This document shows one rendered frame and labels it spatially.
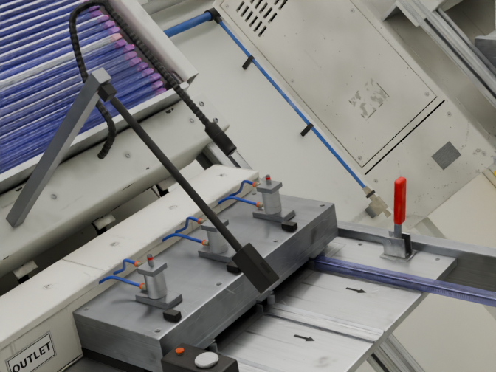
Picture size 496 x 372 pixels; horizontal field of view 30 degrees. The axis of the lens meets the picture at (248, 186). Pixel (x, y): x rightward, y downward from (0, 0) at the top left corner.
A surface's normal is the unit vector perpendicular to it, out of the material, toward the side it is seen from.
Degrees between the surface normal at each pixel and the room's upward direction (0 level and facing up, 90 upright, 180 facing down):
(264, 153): 90
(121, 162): 90
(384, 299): 43
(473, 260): 90
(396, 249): 90
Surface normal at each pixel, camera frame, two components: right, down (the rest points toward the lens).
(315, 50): -0.60, 0.40
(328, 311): -0.15, -0.91
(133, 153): 0.47, -0.52
